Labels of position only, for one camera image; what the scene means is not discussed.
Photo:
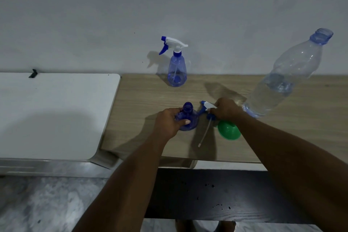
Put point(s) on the person's left hand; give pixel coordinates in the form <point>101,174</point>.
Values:
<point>165,125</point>

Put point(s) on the person's right hand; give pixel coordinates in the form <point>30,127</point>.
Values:
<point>227,109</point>

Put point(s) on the white blue trigger spray head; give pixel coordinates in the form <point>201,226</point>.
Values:
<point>208,105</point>
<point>174,42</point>

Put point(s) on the green plastic funnel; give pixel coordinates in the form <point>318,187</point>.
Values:
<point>229,131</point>

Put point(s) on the clear plastic water bottle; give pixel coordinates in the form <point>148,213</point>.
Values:
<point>282,76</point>

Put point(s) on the person's left forearm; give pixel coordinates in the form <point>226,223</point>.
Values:
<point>122,191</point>

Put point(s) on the person's right forearm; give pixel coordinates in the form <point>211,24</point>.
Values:
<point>293,163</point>

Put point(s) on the person's left foot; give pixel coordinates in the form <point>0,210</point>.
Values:
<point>185,226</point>

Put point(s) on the person's foot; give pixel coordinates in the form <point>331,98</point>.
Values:
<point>185,226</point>
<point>227,227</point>

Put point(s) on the person's right foot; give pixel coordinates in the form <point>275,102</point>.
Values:
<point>227,227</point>

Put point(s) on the wooden table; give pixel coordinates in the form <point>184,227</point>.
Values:
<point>299,120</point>

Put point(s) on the black wooden board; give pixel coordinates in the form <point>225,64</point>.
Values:
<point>217,193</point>

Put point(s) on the white side table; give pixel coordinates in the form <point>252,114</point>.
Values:
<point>54,112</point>

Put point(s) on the black wall clip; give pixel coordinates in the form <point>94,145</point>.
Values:
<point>33,73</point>

